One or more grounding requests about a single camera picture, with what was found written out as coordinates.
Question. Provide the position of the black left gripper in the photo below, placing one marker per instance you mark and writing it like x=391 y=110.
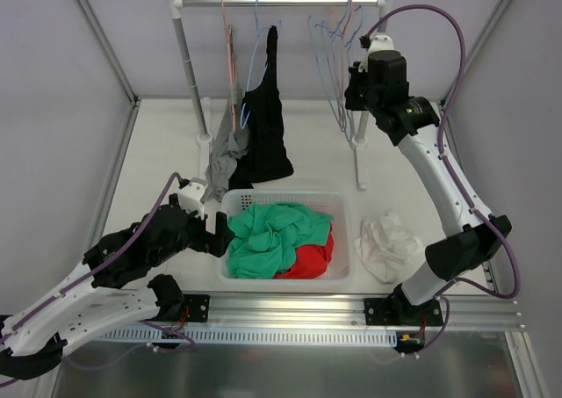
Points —
x=210 y=238

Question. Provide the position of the green tank top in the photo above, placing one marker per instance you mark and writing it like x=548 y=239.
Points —
x=267 y=236

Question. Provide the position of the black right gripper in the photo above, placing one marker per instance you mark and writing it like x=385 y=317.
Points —
x=356 y=92

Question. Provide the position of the white and silver clothes rack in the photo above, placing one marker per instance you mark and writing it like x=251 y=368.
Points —
x=204 y=138

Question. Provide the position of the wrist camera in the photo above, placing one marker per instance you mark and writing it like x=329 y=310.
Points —
x=191 y=196
x=374 y=43

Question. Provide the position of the white tank top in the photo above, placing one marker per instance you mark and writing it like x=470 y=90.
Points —
x=386 y=247

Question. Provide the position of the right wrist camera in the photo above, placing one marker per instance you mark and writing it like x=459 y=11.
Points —
x=374 y=43

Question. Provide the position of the aluminium mounting rail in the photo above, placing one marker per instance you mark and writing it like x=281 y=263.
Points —
x=334 y=311

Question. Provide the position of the red tank top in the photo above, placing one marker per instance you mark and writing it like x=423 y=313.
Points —
x=311 y=261

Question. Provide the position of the pink wire hanger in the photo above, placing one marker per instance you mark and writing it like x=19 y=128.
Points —
x=338 y=28
x=228 y=30

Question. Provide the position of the black tank top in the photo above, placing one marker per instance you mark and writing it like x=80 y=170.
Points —
x=266 y=158

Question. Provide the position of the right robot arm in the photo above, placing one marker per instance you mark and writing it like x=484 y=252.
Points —
x=472 y=232

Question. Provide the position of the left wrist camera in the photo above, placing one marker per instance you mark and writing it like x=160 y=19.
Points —
x=191 y=196

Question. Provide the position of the grey tank top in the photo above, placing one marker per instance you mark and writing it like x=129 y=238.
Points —
x=229 y=146

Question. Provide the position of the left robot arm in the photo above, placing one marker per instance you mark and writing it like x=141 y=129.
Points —
x=92 y=299

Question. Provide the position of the white slotted cable duct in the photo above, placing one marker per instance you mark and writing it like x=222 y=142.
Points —
x=258 y=336

